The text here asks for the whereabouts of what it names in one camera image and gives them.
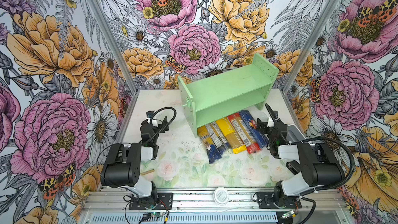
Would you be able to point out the red spaghetti bag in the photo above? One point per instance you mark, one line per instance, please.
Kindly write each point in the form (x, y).
(244, 133)

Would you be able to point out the yellow spaghetti bag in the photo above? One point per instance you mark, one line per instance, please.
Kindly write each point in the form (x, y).
(231, 135)

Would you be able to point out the white vented cable duct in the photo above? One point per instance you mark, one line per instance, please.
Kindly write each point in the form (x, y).
(190, 218)

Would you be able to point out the clear white-label spaghetti bag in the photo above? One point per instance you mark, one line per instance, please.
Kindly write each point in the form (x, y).
(217, 137)

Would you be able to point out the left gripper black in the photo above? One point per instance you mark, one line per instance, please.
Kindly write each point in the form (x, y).
(154, 120)

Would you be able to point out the blue Barilla spaghetti box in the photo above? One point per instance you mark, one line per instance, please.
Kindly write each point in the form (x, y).
(251, 124)

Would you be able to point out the blue-bottom Arko spaghetti bag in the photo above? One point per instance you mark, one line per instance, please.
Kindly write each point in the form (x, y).
(211, 149)

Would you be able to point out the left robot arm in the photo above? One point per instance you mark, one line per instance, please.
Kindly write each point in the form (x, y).
(122, 167)

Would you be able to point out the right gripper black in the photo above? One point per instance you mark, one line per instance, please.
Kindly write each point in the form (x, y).
(274, 124)

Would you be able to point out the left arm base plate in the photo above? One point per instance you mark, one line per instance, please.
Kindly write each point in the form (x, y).
(162, 201)

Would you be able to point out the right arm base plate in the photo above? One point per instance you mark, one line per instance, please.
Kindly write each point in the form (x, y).
(267, 200)

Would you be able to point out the small wooden stick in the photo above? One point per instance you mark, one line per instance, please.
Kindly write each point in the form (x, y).
(147, 172)

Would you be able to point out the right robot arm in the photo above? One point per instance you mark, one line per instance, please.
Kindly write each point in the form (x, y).
(312, 163)

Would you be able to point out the green wooden shelf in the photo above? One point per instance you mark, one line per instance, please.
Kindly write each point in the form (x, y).
(219, 96)

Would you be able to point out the aluminium front rail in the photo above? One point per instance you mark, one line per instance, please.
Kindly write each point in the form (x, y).
(202, 200)

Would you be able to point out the white round lid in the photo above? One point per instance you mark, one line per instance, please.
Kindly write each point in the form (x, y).
(221, 196)

